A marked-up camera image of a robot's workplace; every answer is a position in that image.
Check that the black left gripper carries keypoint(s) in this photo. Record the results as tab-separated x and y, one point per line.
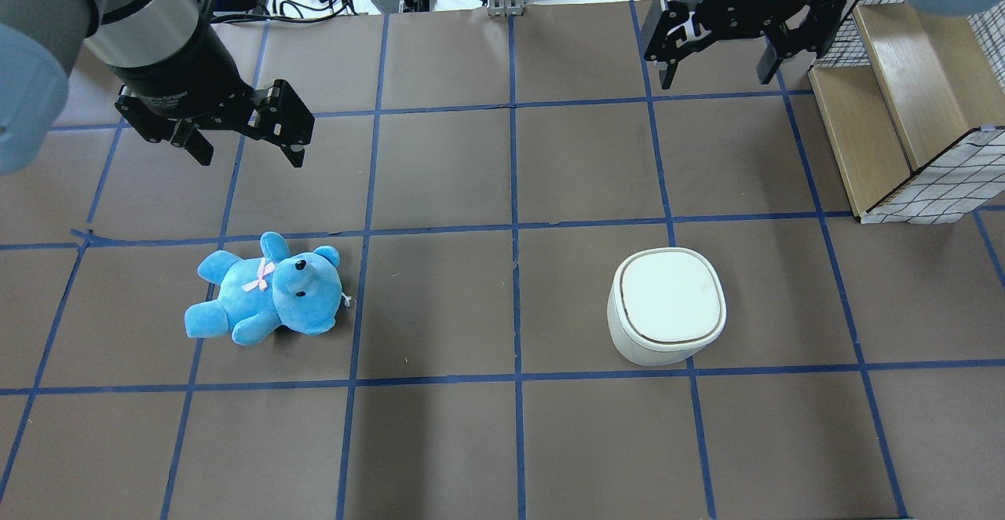
179	68

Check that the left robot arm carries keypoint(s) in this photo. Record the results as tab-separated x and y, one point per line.
41	42

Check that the white trash can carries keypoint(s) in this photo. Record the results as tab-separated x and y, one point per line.
665	305

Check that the blue teddy bear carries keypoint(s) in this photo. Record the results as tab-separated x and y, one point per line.
256	296

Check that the wooden wire mesh shelf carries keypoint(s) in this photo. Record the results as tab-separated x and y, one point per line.
912	104

